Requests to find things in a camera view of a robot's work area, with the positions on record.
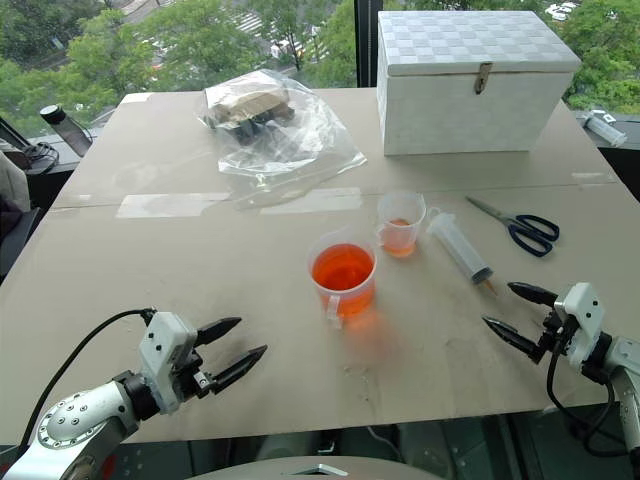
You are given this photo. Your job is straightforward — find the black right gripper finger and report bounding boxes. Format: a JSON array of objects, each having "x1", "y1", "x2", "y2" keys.
[
  {"x1": 481, "y1": 315, "x2": 546, "y2": 365},
  {"x1": 507, "y1": 281, "x2": 559, "y2": 308}
]

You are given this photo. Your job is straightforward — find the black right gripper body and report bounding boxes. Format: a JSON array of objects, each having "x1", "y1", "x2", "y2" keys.
[{"x1": 537, "y1": 309, "x2": 577, "y2": 357}]

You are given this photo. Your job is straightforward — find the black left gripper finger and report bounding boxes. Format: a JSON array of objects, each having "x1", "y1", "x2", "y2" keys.
[
  {"x1": 193, "y1": 316, "x2": 243, "y2": 347},
  {"x1": 208, "y1": 344, "x2": 269, "y2": 394}
]

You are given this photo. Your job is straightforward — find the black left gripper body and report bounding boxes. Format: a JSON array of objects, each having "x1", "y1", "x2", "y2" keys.
[{"x1": 173, "y1": 349, "x2": 219, "y2": 401}]

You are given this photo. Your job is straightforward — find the large clear plastic syringe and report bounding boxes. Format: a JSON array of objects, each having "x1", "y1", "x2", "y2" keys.
[{"x1": 424, "y1": 207, "x2": 500, "y2": 299}]

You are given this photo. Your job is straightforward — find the cup with orange liquid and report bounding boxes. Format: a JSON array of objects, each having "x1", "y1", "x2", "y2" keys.
[{"x1": 306, "y1": 227, "x2": 378, "y2": 329}]

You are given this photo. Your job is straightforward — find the small clear measuring cup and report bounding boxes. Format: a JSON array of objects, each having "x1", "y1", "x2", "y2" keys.
[{"x1": 374, "y1": 190, "x2": 428, "y2": 259}]

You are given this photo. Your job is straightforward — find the dark bottle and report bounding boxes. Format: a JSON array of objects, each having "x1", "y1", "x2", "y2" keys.
[{"x1": 39, "y1": 104, "x2": 94, "y2": 159}]

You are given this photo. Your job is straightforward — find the brown cardboard table cover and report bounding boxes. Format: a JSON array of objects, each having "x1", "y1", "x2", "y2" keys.
[{"x1": 0, "y1": 87, "x2": 640, "y2": 446}]

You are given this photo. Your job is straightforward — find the grey rounded robot body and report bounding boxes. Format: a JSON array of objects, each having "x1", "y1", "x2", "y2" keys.
[{"x1": 185, "y1": 455, "x2": 446, "y2": 480}]

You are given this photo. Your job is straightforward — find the clear tape strip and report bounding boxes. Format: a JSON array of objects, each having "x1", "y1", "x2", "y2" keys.
[{"x1": 115, "y1": 191, "x2": 232, "y2": 220}]

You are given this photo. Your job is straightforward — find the clear plastic bag with contents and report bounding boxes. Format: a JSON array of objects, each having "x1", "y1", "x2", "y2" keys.
[{"x1": 197, "y1": 69, "x2": 368, "y2": 211}]

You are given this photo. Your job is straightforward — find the white checkered lidded box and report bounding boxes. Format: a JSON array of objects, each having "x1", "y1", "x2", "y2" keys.
[{"x1": 376, "y1": 10, "x2": 582, "y2": 157}]

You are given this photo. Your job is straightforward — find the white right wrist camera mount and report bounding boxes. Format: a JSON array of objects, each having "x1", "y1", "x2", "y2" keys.
[{"x1": 553, "y1": 282, "x2": 606, "y2": 372}]

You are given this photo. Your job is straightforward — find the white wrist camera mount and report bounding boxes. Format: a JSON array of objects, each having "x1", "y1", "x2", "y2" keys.
[
  {"x1": 138, "y1": 312, "x2": 199, "y2": 416},
  {"x1": 553, "y1": 282, "x2": 606, "y2": 372}
]

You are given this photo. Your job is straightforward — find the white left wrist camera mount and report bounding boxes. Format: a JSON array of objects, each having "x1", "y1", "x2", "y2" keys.
[{"x1": 138, "y1": 312, "x2": 199, "y2": 416}]

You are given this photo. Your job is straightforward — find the black handled scissors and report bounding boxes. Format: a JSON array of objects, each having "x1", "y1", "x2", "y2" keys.
[{"x1": 465, "y1": 195, "x2": 561, "y2": 258}]

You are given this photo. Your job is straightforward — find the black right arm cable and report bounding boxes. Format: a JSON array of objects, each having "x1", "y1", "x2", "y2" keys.
[{"x1": 545, "y1": 344, "x2": 632, "y2": 458}]

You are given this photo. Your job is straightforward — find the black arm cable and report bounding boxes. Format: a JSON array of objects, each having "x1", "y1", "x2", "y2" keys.
[
  {"x1": 545, "y1": 344, "x2": 632, "y2": 458},
  {"x1": 18, "y1": 308, "x2": 157, "y2": 451}
]

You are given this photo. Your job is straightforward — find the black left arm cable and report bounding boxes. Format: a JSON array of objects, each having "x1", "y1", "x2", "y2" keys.
[{"x1": 18, "y1": 308, "x2": 157, "y2": 451}]

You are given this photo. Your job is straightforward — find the black cables on ledge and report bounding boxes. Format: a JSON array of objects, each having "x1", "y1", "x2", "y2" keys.
[{"x1": 19, "y1": 141, "x2": 61, "y2": 174}]

